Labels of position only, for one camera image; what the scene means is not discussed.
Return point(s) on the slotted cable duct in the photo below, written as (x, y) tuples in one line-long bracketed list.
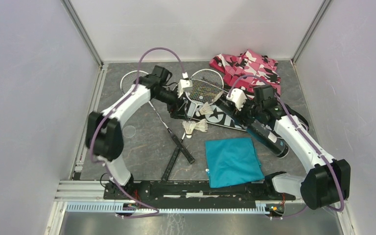
[(118, 207)]

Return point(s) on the right badminton racket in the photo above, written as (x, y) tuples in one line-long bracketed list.
[(207, 86)]

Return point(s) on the left badminton racket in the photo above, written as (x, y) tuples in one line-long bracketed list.
[(171, 133)]

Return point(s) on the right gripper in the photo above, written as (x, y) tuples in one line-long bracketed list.
[(242, 115)]

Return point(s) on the pink camouflage bag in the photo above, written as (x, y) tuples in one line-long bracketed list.
[(247, 70)]

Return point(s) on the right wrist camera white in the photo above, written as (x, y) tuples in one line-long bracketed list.
[(237, 97)]

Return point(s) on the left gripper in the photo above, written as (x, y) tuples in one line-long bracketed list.
[(175, 112)]

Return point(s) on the teal folded cloth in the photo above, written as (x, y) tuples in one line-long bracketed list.
[(232, 162)]

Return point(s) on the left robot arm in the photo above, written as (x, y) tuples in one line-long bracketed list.
[(104, 134)]

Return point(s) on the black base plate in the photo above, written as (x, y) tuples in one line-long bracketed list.
[(195, 194)]

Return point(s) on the black shuttlecock tube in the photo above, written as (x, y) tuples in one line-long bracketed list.
[(257, 130)]

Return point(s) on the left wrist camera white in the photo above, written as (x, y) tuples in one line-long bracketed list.
[(184, 85)]

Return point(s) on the badminton racket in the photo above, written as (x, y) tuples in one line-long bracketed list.
[(171, 133), (207, 86)]

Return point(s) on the black racket cover bag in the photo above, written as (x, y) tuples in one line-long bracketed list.
[(220, 118)]

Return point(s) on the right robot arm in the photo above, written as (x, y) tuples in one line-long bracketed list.
[(327, 180)]

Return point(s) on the shuttlecock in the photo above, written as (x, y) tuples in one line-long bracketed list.
[(205, 110), (202, 125), (189, 127)]

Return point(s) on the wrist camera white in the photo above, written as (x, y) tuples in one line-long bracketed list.
[(184, 85), (237, 97)]

